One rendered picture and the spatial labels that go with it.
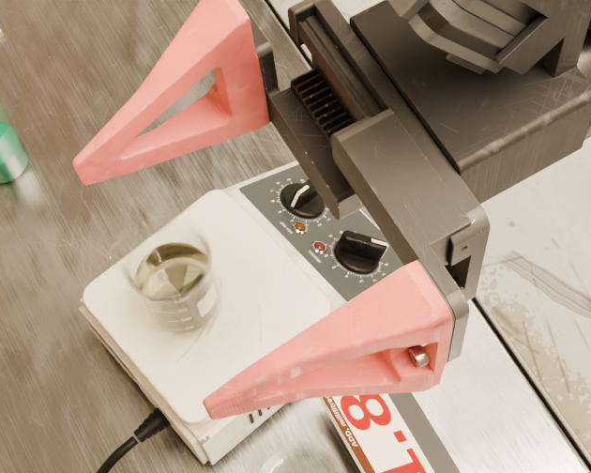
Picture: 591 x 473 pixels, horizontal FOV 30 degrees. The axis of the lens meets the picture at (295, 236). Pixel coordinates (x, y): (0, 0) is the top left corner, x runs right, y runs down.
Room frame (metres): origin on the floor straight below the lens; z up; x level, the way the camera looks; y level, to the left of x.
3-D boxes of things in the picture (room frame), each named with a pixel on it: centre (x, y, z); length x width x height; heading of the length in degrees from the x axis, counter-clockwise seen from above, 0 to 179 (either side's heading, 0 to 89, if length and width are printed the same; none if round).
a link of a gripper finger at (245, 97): (0.20, 0.02, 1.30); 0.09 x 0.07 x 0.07; 113
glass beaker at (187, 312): (0.27, 0.08, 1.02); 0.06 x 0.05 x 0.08; 79
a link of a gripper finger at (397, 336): (0.13, 0.00, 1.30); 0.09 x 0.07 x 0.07; 113
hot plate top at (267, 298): (0.27, 0.06, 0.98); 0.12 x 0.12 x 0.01; 34
